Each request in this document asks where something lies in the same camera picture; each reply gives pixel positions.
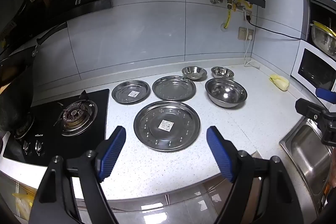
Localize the white cable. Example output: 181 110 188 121
244 39 261 68

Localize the large steel bowl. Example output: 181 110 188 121
205 78 248 108

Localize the black wok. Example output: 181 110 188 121
0 21 68 132

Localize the beige wall socket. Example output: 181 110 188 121
238 27 255 41

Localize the large steel plate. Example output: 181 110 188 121
133 101 201 152

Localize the napa cabbage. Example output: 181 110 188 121
269 74 290 92

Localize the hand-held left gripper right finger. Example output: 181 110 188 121
206 126 306 224

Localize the medium steel plate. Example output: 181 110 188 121
152 75 197 102

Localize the glass bowl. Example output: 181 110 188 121
310 21 336 56

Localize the yellow plastic bag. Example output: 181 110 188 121
12 187 38 217

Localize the steel sink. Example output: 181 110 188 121
279 116 336 214

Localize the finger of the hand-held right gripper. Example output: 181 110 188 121
295 98 336 146
316 87 336 104

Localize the yellow gas hose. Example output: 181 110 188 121
224 7 234 29

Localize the small steel bowl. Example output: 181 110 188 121
211 67 234 80

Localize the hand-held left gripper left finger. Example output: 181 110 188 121
28 126 126 224

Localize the metal pipe fitting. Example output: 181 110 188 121
226 0 253 13

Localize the stove burner grate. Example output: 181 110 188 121
54 90 98 136

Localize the small steel plate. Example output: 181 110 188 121
112 80 151 105

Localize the white microwave oven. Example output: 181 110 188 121
290 42 336 92

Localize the black gas stove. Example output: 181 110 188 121
3 88 110 167

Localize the medium steel bowl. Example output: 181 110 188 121
182 66 207 81

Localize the black cable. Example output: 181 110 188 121
245 13 305 41

